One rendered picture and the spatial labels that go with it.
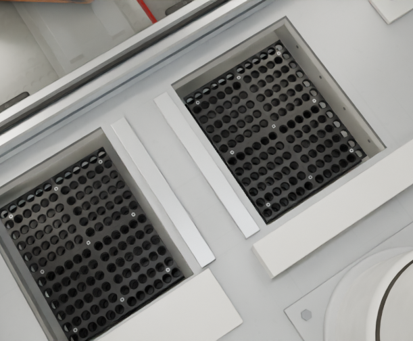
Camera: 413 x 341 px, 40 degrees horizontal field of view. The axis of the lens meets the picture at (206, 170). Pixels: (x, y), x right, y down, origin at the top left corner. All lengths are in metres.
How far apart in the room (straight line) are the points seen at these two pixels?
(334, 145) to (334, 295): 0.23
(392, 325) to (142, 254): 0.39
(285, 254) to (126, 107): 0.30
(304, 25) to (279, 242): 0.33
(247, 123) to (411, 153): 0.23
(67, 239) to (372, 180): 0.42
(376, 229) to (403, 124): 0.15
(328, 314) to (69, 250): 0.36
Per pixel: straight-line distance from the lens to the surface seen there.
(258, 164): 0.83
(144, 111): 0.81
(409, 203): 0.81
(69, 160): 0.92
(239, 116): 0.85
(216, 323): 0.74
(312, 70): 0.93
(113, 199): 0.83
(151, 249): 0.81
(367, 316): 0.60
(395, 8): 0.91
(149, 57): 0.79
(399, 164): 0.78
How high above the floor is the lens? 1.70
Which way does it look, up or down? 75 degrees down
